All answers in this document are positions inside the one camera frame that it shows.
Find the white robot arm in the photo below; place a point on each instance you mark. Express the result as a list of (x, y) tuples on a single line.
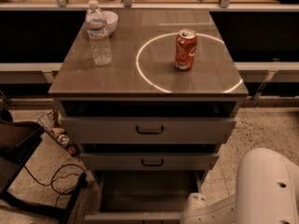
[(266, 192)]

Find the grey drawer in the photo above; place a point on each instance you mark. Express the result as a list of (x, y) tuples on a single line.
[(149, 158), (148, 122), (143, 197)]

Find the brown top drawer cabinet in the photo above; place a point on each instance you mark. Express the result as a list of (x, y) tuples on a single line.
[(143, 66)]

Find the clear plastic water bottle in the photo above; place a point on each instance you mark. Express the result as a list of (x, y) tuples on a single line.
[(97, 31)]

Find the black chair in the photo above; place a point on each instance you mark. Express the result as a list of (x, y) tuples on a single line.
[(18, 142)]

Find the power strip on floor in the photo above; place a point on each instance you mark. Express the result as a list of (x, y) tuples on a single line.
[(57, 133)]

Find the grey bottom drawer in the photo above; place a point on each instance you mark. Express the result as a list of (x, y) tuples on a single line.
[(143, 197)]

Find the grey middle drawer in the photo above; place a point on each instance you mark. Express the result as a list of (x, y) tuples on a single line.
[(149, 158)]

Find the orange soda can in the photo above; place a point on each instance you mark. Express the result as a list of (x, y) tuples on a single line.
[(186, 45)]

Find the white bowl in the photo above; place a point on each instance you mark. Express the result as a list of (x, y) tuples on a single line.
[(112, 21)]

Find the metal rail bracket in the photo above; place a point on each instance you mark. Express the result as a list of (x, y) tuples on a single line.
[(271, 69)]

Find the grey top drawer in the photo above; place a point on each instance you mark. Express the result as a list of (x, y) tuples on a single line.
[(148, 122)]

